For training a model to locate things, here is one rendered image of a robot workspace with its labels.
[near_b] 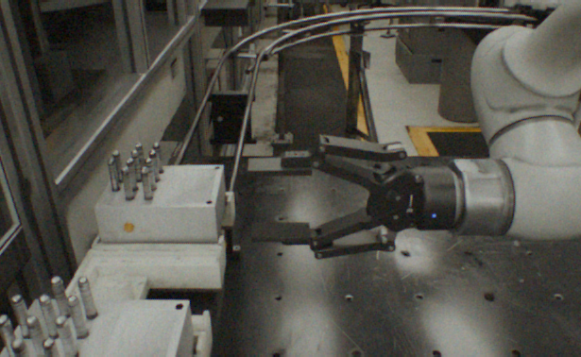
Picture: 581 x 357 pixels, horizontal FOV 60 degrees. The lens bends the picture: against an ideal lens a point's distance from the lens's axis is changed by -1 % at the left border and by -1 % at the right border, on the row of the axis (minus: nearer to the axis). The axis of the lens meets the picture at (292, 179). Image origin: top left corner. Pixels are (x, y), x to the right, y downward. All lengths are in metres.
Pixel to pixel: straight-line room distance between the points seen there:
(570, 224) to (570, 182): 0.05
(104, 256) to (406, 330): 0.42
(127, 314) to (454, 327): 0.49
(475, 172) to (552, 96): 0.13
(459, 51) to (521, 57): 2.47
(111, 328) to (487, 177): 0.41
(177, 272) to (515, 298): 0.52
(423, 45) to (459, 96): 0.75
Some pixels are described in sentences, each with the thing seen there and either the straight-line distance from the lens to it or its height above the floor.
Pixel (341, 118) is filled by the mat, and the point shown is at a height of 0.01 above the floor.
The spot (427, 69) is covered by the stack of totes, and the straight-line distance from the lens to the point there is 3.87.
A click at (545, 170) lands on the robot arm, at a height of 0.95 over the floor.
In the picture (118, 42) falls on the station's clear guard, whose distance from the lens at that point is 0.96.
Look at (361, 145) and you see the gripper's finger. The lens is 0.55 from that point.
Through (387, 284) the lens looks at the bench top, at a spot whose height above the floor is 0.68.
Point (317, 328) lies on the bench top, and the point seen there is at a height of 0.68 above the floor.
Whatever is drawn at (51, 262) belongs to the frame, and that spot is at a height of 0.83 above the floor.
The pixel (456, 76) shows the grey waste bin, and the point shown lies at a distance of 3.16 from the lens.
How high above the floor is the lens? 1.21
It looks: 29 degrees down
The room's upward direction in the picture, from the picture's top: straight up
